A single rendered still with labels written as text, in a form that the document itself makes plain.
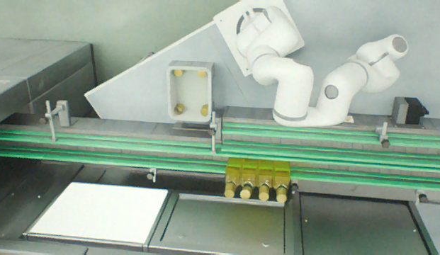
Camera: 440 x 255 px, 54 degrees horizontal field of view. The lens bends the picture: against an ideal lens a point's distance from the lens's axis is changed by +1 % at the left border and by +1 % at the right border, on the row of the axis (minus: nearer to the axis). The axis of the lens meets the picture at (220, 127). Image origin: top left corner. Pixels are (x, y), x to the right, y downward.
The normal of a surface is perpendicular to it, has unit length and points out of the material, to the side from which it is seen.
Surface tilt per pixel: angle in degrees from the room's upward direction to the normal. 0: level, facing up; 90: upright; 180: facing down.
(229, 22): 5
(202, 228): 90
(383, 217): 90
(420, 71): 0
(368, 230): 90
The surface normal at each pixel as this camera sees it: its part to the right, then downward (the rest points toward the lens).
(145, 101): -0.14, 0.41
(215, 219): 0.01, -0.91
